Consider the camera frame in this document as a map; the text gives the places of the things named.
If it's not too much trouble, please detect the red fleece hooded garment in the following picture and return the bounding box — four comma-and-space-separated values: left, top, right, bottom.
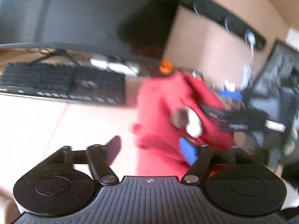
132, 72, 235, 178

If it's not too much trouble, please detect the right computer monitor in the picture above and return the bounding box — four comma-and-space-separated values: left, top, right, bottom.
244, 40, 298, 169

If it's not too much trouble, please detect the orange round object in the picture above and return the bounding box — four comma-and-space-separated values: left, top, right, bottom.
159, 60, 174, 75

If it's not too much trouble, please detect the black mechanical keyboard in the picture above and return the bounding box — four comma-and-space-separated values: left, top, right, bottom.
1, 62, 126, 106

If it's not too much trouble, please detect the white power adapter box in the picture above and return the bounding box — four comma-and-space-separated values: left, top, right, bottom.
90, 55, 140, 77

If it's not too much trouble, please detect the left curved computer monitor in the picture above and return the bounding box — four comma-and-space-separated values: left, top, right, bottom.
1, 0, 180, 62

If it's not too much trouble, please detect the white coiled cable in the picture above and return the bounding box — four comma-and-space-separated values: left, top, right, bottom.
240, 29, 258, 87

